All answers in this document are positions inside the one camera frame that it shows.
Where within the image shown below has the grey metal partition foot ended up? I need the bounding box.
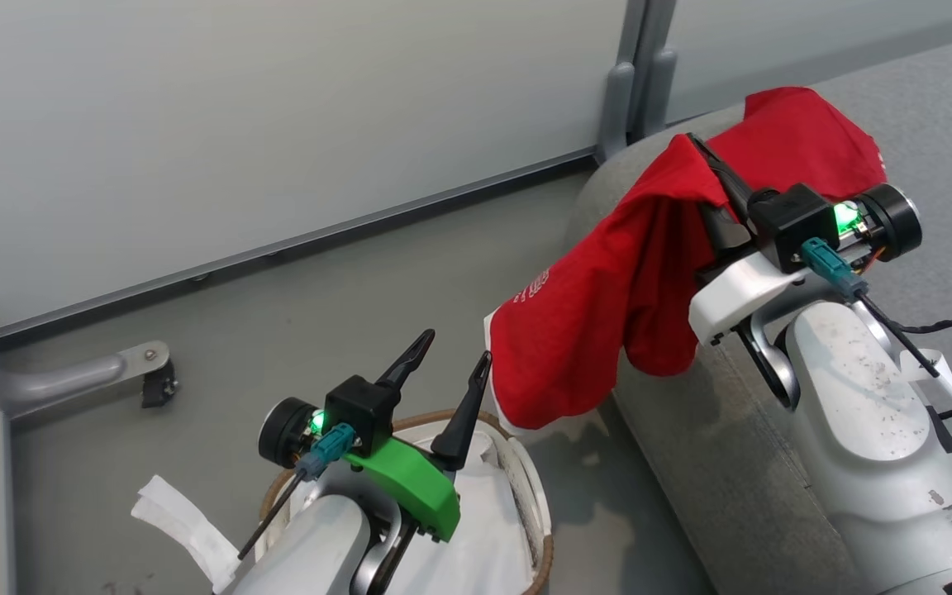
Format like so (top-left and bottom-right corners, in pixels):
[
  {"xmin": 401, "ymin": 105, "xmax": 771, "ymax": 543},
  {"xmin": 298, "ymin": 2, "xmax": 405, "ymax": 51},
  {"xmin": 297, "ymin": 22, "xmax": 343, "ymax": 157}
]
[{"xmin": 0, "ymin": 340, "xmax": 172, "ymax": 416}]

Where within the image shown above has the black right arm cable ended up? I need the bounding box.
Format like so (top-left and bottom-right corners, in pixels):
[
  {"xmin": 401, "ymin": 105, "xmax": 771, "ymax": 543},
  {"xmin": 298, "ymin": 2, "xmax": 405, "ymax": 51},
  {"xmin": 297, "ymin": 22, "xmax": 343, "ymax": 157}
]
[{"xmin": 801, "ymin": 237, "xmax": 952, "ymax": 511}]

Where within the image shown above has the wicker laundry basket white rim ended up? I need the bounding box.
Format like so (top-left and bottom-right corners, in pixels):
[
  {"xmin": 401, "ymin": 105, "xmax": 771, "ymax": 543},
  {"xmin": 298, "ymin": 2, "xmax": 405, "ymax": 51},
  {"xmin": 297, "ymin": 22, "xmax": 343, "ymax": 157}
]
[{"xmin": 259, "ymin": 408, "xmax": 555, "ymax": 595}]

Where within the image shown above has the black caster wheel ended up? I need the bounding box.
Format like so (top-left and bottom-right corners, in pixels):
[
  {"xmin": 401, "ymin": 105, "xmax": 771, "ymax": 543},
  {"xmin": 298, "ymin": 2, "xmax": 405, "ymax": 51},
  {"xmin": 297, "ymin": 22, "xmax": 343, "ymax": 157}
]
[{"xmin": 140, "ymin": 362, "xmax": 180, "ymax": 410}]

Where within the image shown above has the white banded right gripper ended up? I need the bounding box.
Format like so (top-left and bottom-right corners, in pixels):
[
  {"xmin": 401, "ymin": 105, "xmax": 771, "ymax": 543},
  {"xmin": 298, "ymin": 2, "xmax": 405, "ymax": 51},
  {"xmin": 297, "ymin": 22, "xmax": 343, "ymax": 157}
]
[{"xmin": 688, "ymin": 133, "xmax": 924, "ymax": 346}]

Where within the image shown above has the white cable label tag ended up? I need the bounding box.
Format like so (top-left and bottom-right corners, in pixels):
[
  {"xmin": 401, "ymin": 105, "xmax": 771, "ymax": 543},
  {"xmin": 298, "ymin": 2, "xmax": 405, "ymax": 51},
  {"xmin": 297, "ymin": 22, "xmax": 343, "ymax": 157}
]
[
  {"xmin": 130, "ymin": 474, "xmax": 242, "ymax": 593},
  {"xmin": 897, "ymin": 346, "xmax": 952, "ymax": 404}
]

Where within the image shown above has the red t-shirt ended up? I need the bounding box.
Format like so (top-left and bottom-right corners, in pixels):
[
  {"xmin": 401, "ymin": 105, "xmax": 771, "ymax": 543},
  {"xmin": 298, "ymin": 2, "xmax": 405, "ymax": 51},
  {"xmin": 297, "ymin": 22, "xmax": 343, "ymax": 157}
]
[{"xmin": 484, "ymin": 86, "xmax": 889, "ymax": 432}]

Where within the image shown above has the grey double partition post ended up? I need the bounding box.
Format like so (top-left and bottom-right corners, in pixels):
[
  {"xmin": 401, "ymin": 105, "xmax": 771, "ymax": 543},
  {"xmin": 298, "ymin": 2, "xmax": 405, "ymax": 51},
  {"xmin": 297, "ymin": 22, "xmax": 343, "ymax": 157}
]
[{"xmin": 595, "ymin": 0, "xmax": 680, "ymax": 164}]

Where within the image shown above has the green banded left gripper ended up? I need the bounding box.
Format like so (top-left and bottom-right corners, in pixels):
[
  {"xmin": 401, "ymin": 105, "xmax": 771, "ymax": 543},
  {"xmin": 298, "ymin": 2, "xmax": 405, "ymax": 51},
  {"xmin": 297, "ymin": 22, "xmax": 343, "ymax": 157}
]
[{"xmin": 258, "ymin": 329, "xmax": 493, "ymax": 545}]

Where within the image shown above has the grey partition bottom rail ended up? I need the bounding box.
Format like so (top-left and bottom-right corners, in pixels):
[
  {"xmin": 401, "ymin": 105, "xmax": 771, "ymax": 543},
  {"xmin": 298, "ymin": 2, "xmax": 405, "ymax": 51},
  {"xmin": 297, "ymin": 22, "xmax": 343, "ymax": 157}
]
[{"xmin": 0, "ymin": 147, "xmax": 602, "ymax": 341}]

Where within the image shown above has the grey fabric sofa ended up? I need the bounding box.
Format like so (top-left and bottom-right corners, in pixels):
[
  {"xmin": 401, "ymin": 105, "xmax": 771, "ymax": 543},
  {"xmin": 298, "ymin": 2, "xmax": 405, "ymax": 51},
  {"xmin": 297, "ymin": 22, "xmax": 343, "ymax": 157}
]
[{"xmin": 562, "ymin": 31, "xmax": 952, "ymax": 595}]

